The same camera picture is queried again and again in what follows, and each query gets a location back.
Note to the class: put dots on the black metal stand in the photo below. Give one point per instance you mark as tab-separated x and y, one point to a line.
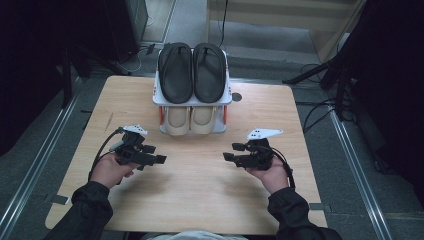
68	80

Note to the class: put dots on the dark cabinet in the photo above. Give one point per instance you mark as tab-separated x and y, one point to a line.
126	23

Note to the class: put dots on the grey tape piece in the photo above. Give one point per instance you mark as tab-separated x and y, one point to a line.
320	207

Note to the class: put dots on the black tripod stand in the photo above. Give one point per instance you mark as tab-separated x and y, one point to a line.
338	83

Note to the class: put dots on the black curtain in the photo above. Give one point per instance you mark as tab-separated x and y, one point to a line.
26	66
393	83

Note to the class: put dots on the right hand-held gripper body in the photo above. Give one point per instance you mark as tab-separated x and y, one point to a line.
258	156

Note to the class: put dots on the person's left hand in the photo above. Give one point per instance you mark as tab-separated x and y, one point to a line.
106	170

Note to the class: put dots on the black flip-flop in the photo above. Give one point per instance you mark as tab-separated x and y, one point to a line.
175	76
210	75

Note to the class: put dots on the white two-tier shoe rack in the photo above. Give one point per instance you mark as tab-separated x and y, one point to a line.
193	126

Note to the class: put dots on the person's right hand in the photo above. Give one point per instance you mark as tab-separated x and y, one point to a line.
275	178

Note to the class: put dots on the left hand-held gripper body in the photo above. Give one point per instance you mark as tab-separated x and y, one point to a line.
131	151

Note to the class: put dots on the metal floor rail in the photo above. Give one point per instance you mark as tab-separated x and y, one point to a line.
360	173
40	153

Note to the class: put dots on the person's grey clothing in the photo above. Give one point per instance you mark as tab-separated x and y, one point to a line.
196	234

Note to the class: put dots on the black round table grommet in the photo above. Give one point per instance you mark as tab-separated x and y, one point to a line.
236	97

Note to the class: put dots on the cream perforated clog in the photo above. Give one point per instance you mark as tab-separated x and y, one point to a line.
177	120
203	119

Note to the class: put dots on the light wooden cabinet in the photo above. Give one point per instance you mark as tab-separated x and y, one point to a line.
266	13

